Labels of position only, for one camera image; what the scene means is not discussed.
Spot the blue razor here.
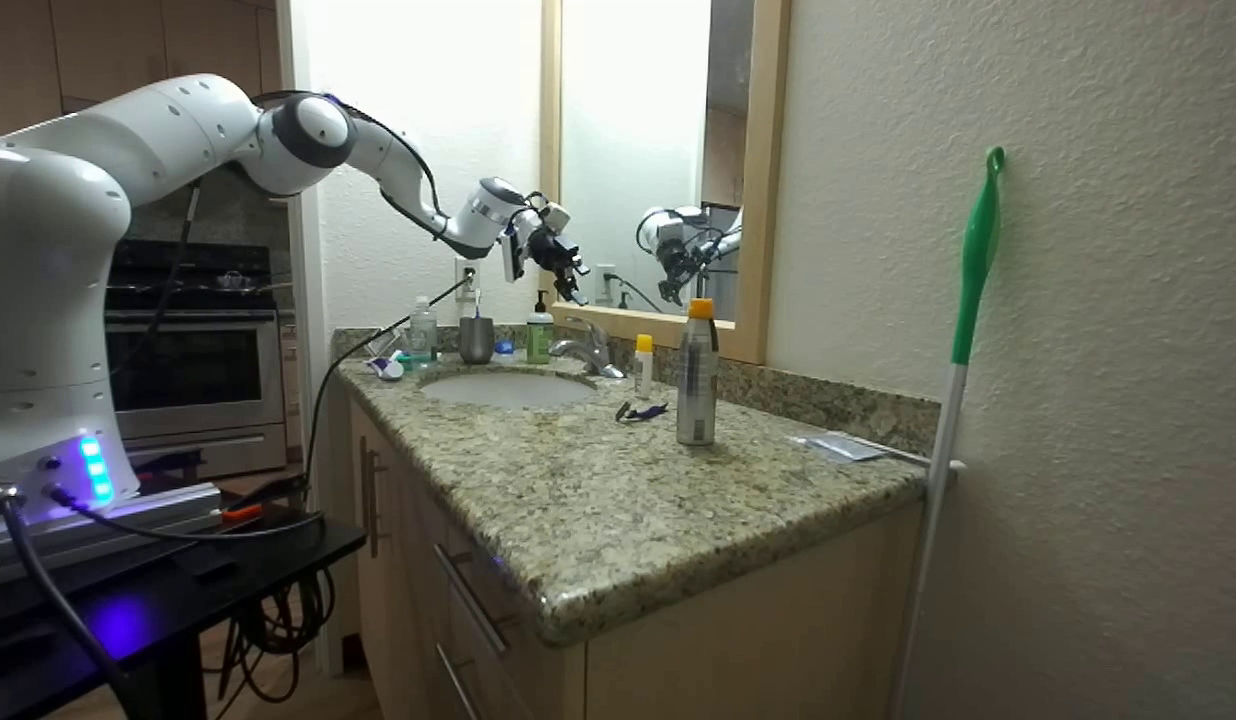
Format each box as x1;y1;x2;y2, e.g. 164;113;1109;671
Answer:
614;398;673;428

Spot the white oval sink basin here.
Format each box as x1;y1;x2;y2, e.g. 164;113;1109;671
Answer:
411;363;603;416

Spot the white bottle with yellow cap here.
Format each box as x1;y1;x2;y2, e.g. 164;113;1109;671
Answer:
629;334;657;401

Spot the thick black camera cable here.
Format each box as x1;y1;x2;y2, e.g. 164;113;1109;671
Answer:
295;273;480;518

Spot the clear bottle with white cap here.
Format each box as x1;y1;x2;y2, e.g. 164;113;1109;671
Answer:
399;292;439;377

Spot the white flat packet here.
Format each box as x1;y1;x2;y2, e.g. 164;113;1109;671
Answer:
789;428;899;469

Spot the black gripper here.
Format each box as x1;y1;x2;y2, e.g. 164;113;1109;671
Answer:
506;198;594;303

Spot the metal drawer handle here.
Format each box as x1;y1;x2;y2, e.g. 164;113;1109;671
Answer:
429;642;484;720

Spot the green pump soap bottle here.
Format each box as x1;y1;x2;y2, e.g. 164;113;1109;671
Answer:
525;285;561;363

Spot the black robot table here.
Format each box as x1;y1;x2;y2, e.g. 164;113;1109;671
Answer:
0;512;370;720

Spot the silver metal bottle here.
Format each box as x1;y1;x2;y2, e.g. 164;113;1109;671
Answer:
673;292;720;452

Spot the stainless steel oven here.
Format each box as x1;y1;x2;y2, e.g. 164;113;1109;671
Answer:
101;235;306;486

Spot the wooden wall cabinet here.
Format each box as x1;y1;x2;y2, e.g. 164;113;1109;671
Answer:
0;0;288;143

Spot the black base cable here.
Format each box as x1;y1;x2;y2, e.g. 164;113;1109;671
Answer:
0;490;128;706
43;486;323;549

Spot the grey metal cup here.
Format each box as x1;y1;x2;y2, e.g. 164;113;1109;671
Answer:
456;318;496;370

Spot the aluminium mounting rail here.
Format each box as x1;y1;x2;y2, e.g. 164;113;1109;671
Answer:
0;482;230;553

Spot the metal cabinet door handle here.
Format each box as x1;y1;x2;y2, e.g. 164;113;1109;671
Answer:
357;438;388;557

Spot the black clamp with orange grip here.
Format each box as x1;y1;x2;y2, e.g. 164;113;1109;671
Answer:
217;495;275;528

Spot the wooden vanity cabinet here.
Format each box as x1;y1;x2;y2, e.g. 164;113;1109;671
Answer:
341;394;928;720

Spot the black cable bundle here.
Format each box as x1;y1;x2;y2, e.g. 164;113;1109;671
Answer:
214;534;344;707

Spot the wood framed mirror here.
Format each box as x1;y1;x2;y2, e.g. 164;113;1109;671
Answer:
537;0;795;370

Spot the chrome sink faucet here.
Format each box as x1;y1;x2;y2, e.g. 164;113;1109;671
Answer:
561;326;629;383

